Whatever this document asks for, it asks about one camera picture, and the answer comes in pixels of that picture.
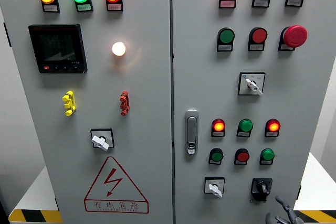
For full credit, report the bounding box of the silver door lock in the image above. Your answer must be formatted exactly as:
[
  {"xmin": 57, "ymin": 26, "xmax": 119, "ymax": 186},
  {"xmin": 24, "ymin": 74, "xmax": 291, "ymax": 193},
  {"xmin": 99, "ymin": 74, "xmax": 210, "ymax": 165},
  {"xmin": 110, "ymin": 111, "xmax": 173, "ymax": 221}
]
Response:
[{"xmin": 184, "ymin": 109, "xmax": 200, "ymax": 156}]

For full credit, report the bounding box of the grey cabinet door with lock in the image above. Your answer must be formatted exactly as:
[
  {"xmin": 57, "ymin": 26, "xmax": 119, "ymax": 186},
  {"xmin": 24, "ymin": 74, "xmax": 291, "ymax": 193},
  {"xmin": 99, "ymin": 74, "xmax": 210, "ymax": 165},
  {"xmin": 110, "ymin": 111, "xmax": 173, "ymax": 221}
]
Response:
[{"xmin": 170, "ymin": 0, "xmax": 336, "ymax": 224}]

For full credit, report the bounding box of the large red push button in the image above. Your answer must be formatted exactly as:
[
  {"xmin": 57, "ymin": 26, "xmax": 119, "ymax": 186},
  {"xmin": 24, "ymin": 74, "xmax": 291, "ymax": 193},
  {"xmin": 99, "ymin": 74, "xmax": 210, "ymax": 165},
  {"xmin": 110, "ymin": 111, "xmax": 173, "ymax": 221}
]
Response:
[{"xmin": 248, "ymin": 26, "xmax": 268, "ymax": 44}]

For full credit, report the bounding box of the small green indicator lamp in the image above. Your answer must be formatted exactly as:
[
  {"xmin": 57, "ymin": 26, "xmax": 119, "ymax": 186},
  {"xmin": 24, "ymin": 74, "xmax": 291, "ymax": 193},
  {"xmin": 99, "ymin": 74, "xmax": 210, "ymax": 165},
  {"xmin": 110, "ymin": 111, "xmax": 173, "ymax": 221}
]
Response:
[
  {"xmin": 260, "ymin": 148, "xmax": 276, "ymax": 162},
  {"xmin": 238, "ymin": 119, "xmax": 254, "ymax": 133}
]

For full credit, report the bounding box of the red warning triangle sign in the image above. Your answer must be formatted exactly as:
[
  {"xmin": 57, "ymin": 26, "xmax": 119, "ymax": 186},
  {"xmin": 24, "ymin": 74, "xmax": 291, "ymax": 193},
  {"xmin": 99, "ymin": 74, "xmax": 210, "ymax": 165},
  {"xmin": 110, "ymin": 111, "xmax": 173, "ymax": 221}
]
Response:
[{"xmin": 83, "ymin": 156, "xmax": 150, "ymax": 215}]

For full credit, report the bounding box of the black yellow striped tape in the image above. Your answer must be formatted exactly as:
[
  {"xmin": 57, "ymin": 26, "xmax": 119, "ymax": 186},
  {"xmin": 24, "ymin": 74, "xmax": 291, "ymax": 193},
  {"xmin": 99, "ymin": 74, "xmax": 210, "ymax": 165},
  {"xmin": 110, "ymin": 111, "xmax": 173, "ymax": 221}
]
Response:
[
  {"xmin": 293, "ymin": 210, "xmax": 336, "ymax": 224},
  {"xmin": 8, "ymin": 209, "xmax": 63, "ymax": 224}
]

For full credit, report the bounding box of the small yellow handle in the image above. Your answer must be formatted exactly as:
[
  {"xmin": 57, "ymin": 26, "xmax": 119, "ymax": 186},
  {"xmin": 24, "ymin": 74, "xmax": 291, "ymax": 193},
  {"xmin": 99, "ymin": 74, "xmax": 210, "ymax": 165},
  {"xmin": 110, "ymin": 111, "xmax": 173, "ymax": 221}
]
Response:
[{"xmin": 62, "ymin": 90, "xmax": 77, "ymax": 117}]

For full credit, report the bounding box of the large white handle turn switch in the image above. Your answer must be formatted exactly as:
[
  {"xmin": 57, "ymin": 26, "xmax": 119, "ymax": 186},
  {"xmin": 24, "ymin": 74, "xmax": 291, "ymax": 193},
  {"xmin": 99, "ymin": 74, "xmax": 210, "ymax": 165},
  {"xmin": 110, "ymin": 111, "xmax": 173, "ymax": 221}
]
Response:
[{"xmin": 237, "ymin": 71, "xmax": 266, "ymax": 97}]

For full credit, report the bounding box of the small red push button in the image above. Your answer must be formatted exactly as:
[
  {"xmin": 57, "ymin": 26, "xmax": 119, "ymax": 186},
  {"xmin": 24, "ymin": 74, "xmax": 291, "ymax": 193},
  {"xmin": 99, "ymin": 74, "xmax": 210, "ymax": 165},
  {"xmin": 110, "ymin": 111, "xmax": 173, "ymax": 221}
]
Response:
[{"xmin": 234, "ymin": 148, "xmax": 250, "ymax": 163}]

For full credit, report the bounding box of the small red handle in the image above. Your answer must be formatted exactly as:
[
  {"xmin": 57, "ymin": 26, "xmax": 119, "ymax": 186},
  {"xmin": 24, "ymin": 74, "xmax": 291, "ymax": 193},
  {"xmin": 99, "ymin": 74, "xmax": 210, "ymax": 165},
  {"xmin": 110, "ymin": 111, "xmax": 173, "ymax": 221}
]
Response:
[{"xmin": 119, "ymin": 90, "xmax": 130, "ymax": 116}]

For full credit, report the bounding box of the black digital meter display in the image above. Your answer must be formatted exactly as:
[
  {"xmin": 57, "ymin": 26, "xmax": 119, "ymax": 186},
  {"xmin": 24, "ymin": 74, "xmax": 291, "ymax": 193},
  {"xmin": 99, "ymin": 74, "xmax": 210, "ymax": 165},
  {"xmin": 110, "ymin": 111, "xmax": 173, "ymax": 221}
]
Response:
[{"xmin": 28, "ymin": 23, "xmax": 88, "ymax": 74}]

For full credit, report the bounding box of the small white handle turn switch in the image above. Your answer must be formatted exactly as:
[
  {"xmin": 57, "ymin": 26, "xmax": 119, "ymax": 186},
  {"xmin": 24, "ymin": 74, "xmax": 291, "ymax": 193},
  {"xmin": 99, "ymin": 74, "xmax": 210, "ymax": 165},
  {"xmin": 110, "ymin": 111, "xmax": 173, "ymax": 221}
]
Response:
[{"xmin": 204, "ymin": 177, "xmax": 226, "ymax": 199}]

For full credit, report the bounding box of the small red indicator lamp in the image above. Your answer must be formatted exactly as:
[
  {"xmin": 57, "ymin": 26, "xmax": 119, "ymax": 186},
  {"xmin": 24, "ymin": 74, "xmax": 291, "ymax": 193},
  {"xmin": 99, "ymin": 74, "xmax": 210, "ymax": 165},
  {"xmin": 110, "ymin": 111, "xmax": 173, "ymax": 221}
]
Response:
[
  {"xmin": 265, "ymin": 118, "xmax": 281, "ymax": 133},
  {"xmin": 212, "ymin": 118, "xmax": 226, "ymax": 133}
]

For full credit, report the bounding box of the round white lamp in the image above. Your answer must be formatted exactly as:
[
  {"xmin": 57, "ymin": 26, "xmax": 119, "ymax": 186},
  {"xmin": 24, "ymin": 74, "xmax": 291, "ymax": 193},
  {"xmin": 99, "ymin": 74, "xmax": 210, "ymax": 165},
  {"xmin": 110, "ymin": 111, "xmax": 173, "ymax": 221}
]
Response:
[{"xmin": 111, "ymin": 41, "xmax": 127, "ymax": 57}]

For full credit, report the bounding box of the large red stop button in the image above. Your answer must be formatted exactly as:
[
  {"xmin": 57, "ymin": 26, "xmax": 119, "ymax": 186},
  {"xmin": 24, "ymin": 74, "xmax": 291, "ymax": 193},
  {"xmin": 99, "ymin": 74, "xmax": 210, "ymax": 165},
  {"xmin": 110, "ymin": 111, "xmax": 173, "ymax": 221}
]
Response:
[{"xmin": 280, "ymin": 25, "xmax": 308, "ymax": 48}]

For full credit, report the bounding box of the black knob turn switch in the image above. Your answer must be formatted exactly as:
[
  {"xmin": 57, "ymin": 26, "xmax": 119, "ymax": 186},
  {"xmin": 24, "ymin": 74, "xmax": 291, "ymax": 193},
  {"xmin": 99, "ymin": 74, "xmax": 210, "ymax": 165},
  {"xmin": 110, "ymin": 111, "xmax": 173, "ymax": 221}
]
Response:
[{"xmin": 250, "ymin": 177, "xmax": 273, "ymax": 202}]

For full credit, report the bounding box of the small green push button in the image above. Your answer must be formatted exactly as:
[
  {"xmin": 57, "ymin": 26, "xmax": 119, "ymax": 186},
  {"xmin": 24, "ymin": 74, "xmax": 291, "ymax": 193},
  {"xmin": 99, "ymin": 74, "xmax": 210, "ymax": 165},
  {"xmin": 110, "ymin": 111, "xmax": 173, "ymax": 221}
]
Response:
[{"xmin": 209, "ymin": 147, "xmax": 224, "ymax": 163}]

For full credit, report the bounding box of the grey cabinet door with display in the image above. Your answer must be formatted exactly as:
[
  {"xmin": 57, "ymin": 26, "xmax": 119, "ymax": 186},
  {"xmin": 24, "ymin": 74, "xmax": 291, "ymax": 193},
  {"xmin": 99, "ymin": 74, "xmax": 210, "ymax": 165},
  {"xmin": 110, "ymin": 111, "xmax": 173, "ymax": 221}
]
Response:
[{"xmin": 0, "ymin": 0, "xmax": 173, "ymax": 224}]

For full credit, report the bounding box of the large green push button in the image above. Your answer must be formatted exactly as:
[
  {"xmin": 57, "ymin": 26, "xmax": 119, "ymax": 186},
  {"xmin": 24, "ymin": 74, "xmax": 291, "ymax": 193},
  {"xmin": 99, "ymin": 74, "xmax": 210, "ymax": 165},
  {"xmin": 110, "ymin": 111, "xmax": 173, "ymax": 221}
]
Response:
[{"xmin": 217, "ymin": 27, "xmax": 236, "ymax": 45}]

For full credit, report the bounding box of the white handle switch black plate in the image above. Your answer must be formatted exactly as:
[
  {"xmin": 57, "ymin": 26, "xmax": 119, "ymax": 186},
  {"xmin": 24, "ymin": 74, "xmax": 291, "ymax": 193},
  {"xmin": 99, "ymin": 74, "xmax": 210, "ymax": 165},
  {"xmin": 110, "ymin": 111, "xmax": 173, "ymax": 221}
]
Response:
[{"xmin": 90, "ymin": 128, "xmax": 116, "ymax": 152}]

